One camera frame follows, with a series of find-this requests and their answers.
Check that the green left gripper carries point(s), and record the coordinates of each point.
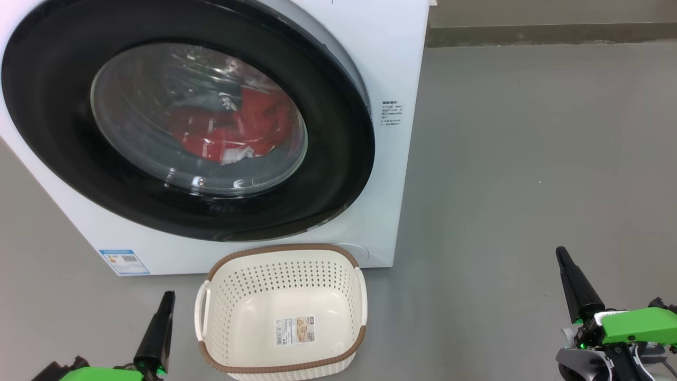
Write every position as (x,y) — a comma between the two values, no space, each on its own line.
(106,374)

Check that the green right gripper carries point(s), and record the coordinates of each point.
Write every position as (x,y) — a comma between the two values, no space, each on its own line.
(640,324)

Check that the red and white garment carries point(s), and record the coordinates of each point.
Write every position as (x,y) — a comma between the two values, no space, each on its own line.
(254,121)

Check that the black round glass washer door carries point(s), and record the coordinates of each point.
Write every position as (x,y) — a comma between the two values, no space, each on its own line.
(53,79)

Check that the cream perforated laundry basket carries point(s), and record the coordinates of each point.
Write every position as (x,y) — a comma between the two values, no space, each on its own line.
(254,312)

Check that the white front-load washing machine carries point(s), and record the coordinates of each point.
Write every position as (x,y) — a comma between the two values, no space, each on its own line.
(391,53)

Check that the blue energy label sticker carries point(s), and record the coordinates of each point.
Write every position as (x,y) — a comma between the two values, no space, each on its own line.
(124,262)

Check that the paper label sticker with photo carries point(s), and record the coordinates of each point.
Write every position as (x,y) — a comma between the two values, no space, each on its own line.
(294,330)

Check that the round white filter cover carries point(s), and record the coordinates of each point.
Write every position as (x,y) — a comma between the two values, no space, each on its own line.
(359,253)

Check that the grey wall baseboard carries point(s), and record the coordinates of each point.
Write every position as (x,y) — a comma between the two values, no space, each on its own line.
(550,34)

